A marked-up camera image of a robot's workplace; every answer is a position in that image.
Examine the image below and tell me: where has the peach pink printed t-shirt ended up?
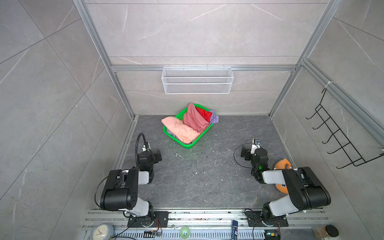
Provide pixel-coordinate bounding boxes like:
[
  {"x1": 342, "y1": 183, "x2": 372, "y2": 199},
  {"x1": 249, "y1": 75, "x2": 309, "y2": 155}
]
[{"x1": 162, "y1": 117, "x2": 200, "y2": 144}]

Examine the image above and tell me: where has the green plastic laundry basket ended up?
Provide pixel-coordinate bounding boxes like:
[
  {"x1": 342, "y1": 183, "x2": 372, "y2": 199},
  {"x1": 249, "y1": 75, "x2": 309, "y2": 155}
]
[{"x1": 161, "y1": 103, "x2": 219, "y2": 149}]

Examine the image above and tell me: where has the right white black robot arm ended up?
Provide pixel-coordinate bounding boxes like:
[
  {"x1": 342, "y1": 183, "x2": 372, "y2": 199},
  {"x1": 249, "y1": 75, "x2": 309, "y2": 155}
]
[{"x1": 240, "y1": 144, "x2": 331, "y2": 227}]

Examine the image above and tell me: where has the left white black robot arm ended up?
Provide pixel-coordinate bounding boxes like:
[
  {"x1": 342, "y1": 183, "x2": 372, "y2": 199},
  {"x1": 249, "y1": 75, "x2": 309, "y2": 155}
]
[{"x1": 98, "y1": 150, "x2": 162, "y2": 221}]

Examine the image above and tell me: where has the orange shark plush toy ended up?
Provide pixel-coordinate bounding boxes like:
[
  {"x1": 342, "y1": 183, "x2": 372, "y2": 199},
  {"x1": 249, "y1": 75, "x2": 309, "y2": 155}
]
[{"x1": 274, "y1": 159, "x2": 292, "y2": 194}]

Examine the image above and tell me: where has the lavender purple t-shirt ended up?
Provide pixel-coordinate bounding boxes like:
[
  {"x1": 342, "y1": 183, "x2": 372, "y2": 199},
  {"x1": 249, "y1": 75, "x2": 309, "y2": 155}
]
[{"x1": 210, "y1": 111, "x2": 219, "y2": 125}]

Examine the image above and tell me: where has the dusty rose t-shirt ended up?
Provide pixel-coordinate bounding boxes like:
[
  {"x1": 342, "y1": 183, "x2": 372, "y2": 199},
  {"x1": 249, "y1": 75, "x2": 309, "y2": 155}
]
[{"x1": 183, "y1": 103, "x2": 210, "y2": 133}]

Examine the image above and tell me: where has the red t-shirt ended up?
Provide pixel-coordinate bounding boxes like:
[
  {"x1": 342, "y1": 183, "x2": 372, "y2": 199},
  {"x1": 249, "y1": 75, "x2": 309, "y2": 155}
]
[{"x1": 196, "y1": 107, "x2": 213, "y2": 124}]

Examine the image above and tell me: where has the blue spray can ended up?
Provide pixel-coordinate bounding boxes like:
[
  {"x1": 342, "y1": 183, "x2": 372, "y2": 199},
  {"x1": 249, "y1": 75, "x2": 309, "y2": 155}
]
[{"x1": 232, "y1": 220, "x2": 238, "y2": 240}]

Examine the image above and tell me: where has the small black circuit board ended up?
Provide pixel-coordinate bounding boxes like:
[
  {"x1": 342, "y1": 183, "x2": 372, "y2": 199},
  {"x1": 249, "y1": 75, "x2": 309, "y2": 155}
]
[{"x1": 143, "y1": 230, "x2": 163, "y2": 238}]

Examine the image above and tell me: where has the small green circuit board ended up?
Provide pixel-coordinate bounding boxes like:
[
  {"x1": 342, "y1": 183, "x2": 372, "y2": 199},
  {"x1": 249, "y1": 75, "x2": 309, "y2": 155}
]
[{"x1": 265, "y1": 230, "x2": 281, "y2": 240}]

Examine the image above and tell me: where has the green tape roll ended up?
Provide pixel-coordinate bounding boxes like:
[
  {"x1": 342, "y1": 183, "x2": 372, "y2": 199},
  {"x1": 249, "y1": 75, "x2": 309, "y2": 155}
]
[{"x1": 180, "y1": 226, "x2": 191, "y2": 240}]

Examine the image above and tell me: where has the white analog clock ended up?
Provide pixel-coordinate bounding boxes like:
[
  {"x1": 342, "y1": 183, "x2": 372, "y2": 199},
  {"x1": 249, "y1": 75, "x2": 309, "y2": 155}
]
[{"x1": 91, "y1": 223, "x2": 115, "y2": 240}]

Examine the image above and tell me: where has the brown jar black lid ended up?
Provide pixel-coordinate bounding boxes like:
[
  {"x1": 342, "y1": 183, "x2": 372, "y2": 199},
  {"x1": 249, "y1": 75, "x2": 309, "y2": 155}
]
[{"x1": 312, "y1": 225, "x2": 340, "y2": 239}]

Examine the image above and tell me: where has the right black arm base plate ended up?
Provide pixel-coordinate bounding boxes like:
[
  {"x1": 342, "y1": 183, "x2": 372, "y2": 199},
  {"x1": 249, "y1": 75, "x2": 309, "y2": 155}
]
[{"x1": 244, "y1": 209, "x2": 289, "y2": 227}]

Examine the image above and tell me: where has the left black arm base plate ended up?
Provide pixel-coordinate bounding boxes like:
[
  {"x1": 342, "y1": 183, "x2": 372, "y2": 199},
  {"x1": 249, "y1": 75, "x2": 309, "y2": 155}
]
[{"x1": 127, "y1": 211, "x2": 169, "y2": 228}]

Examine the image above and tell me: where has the aluminium mounting rail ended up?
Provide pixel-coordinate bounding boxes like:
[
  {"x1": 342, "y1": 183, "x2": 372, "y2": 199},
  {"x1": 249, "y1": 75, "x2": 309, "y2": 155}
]
[{"x1": 79, "y1": 209, "x2": 330, "y2": 240}]

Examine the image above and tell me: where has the white wire mesh wall basket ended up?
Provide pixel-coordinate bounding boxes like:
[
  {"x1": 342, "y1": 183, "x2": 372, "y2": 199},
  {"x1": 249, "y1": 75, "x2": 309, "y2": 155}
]
[{"x1": 162, "y1": 67, "x2": 234, "y2": 95}]

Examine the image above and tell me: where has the black wire hook rack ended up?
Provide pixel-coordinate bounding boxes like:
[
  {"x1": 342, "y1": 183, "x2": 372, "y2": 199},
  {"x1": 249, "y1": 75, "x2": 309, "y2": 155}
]
[{"x1": 306, "y1": 88, "x2": 384, "y2": 170}]

